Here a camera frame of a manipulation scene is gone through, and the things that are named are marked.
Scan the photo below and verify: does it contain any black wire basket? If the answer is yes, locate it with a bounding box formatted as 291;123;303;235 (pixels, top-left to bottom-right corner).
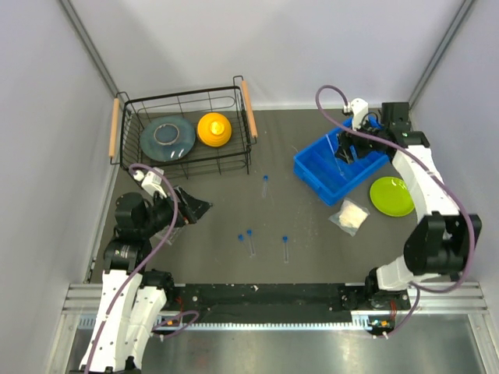
108;76;258;178

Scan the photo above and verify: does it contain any orange ribbed bowl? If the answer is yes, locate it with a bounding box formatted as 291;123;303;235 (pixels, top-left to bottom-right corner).
196;112;232;148

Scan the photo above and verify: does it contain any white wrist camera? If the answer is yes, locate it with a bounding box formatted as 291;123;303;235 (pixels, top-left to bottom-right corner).
343;97;369;130
132;168;167;197

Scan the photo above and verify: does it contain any clear test tube rack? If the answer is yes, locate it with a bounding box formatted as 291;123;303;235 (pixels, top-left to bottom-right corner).
155;224;184;246

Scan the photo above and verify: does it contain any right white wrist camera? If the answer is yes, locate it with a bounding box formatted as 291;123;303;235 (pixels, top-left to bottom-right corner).
343;97;369;130

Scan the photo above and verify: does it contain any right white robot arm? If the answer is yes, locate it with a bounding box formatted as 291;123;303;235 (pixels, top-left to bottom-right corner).
336;98;482;309

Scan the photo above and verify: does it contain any plastic bag of cotton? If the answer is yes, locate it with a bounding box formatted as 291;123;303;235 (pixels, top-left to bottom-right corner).
328;198;370;237

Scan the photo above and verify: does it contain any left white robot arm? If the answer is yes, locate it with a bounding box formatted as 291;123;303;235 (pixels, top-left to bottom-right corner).
77;187;212;373

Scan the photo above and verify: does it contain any blue plastic divided bin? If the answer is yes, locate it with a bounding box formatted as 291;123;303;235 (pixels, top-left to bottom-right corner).
293;128;389;206

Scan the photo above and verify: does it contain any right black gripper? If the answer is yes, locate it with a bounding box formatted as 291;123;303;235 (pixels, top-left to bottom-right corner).
334;113;388;165

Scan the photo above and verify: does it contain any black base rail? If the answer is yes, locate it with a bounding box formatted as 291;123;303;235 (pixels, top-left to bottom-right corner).
171;282;375;324

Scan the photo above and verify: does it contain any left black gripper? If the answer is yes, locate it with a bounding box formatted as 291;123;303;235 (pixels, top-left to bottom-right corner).
140;184;213;237

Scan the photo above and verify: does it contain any blue-capped test tube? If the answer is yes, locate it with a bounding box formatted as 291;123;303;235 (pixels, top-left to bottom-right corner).
246;229;256;257
261;175;268;199
282;235;289;264
238;234;250;255

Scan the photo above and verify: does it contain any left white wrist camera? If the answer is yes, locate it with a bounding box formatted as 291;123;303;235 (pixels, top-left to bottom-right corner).
132;168;167;197

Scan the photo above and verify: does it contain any lime green plate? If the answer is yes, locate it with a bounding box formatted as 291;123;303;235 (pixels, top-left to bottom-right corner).
370;176;415;217

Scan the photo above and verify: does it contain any blue ceramic plate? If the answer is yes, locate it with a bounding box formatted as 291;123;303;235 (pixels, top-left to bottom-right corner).
140;115;196;162

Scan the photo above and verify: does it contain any glass stirring rod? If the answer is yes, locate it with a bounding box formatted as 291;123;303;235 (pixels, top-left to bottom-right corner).
326;132;348;181

